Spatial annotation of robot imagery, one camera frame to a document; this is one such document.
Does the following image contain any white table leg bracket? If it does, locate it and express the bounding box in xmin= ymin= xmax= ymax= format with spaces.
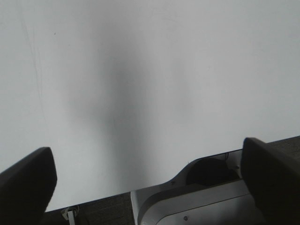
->
xmin=60 ymin=206 xmax=79 ymax=225

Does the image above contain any grey white robot base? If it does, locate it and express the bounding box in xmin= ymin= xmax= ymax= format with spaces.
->
xmin=130 ymin=150 xmax=265 ymax=225

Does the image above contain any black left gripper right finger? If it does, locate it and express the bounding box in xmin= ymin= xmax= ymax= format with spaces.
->
xmin=240 ymin=137 xmax=300 ymax=225

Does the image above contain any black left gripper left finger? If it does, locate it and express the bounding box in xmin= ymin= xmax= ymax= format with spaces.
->
xmin=0 ymin=147 xmax=57 ymax=225

